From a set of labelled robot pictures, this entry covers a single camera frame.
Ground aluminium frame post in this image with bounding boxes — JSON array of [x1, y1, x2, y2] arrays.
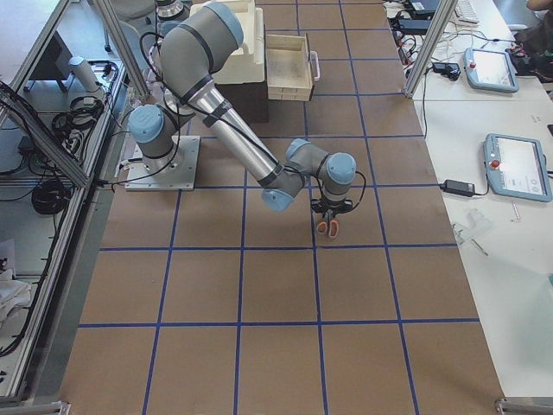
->
[[404, 0, 457, 99]]

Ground white plastic storage box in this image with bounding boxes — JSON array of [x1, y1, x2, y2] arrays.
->
[[213, 1, 265, 85]]

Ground upper teach pendant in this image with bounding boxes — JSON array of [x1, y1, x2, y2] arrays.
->
[[463, 48, 519, 93]]

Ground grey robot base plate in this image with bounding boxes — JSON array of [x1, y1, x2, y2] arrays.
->
[[124, 135, 200, 191]]

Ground clear plastic bracket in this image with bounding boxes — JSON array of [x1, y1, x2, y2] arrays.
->
[[451, 208, 493, 246]]

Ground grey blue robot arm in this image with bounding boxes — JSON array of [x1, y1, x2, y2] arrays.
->
[[128, 2, 357, 214]]

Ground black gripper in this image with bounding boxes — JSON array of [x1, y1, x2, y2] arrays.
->
[[311, 197, 353, 214]]

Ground black cable bundle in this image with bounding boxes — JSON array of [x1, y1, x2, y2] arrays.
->
[[31, 178, 66, 215]]

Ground aluminium frame rail left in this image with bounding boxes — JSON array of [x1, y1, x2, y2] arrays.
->
[[1, 81, 92, 188]]

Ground lower teach pendant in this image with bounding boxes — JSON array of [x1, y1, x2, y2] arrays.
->
[[483, 133, 552, 202]]

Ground teach pendant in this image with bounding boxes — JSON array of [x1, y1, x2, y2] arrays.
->
[[483, 133, 552, 202], [463, 48, 519, 93]]

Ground black power adapter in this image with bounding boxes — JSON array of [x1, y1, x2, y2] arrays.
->
[[440, 179, 476, 197]]

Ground orange grey handled scissors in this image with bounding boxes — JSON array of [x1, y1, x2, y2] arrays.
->
[[315, 211, 340, 239]]

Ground small allen key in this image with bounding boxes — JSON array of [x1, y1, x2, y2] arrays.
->
[[511, 201, 521, 223]]

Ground white drawer handle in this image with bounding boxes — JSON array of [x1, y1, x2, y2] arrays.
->
[[309, 50, 321, 82]]

